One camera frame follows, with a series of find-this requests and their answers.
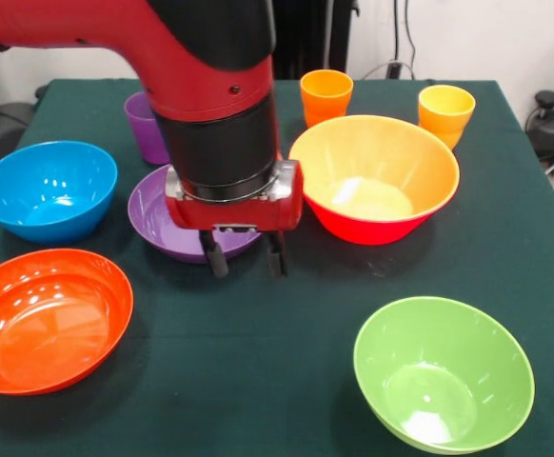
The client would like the dark green table cloth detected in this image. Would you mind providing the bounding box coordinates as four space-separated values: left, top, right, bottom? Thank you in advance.
0 78 554 457

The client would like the large orange bowl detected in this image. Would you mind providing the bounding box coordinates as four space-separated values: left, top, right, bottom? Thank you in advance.
287 113 462 223

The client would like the purple cup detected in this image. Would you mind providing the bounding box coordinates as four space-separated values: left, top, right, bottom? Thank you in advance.
124 90 171 166

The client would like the large blue bowl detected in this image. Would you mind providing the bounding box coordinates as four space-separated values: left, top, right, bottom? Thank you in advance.
0 140 119 245

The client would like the red bowl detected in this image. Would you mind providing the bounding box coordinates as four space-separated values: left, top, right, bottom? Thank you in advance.
0 248 135 396

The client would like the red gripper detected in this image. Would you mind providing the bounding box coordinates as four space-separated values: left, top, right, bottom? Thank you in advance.
164 159 306 279

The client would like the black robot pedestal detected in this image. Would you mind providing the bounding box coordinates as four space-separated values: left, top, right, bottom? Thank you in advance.
271 0 360 81

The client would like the pink bowl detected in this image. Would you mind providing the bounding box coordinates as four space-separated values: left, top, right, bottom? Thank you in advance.
289 175 443 248

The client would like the yellow cup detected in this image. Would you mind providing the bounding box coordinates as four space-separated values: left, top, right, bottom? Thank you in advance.
417 84 477 151

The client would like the green bowl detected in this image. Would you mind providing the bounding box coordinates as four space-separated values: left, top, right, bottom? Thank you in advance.
352 295 537 455

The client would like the black wall cable with plug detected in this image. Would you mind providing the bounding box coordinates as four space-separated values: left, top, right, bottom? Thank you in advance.
362 0 419 81

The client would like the purple bowl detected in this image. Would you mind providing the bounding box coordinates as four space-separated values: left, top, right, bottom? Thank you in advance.
127 164 265 266

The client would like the orange cup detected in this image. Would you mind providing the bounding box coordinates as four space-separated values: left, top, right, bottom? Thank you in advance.
299 69 355 129

